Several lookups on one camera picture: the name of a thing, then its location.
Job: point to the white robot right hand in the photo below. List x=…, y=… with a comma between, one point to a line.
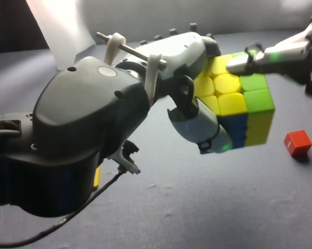
x=285, y=57

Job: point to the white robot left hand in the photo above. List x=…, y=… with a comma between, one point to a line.
x=174, y=52

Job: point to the multicoloured Rubik's cube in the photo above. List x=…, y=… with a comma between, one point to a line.
x=257, y=103

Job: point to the red square block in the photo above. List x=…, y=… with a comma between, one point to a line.
x=298, y=144

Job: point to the white backdrop sheet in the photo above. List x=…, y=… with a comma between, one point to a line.
x=171, y=13

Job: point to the grey table cloth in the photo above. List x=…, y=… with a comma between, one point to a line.
x=197, y=207

